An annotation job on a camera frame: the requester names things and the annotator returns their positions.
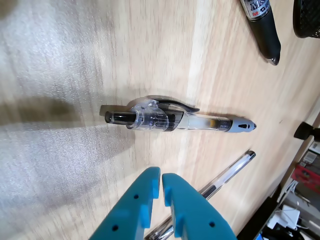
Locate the grey grip retractable pen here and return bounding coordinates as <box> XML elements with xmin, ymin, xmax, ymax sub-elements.
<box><xmin>104</xmin><ymin>94</ymin><xmax>258</xmax><ymax>133</ymax></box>

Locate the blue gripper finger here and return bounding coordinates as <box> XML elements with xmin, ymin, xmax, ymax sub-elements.
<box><xmin>88</xmin><ymin>166</ymin><xmax>161</xmax><ymax>240</ymax></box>
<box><xmin>161</xmin><ymin>172</ymin><xmax>238</xmax><ymax>240</ymax></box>

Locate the black labelled gel pen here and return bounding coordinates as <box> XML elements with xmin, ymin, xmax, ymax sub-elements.
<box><xmin>239</xmin><ymin>0</ymin><xmax>282</xmax><ymax>66</ymax></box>

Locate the black mesh pen holder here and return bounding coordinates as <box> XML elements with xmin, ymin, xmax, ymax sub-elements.
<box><xmin>292</xmin><ymin>0</ymin><xmax>320</xmax><ymax>39</ymax></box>

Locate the red printed box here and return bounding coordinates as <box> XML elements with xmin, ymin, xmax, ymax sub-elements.
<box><xmin>291</xmin><ymin>161</ymin><xmax>320</xmax><ymax>185</ymax></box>

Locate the clear black grip stick pen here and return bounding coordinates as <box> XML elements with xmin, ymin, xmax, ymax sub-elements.
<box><xmin>143</xmin><ymin>150</ymin><xmax>257</xmax><ymax>240</ymax></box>

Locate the white power adapter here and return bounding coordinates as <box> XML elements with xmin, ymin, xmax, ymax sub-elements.
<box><xmin>266</xmin><ymin>204</ymin><xmax>301</xmax><ymax>231</ymax></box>

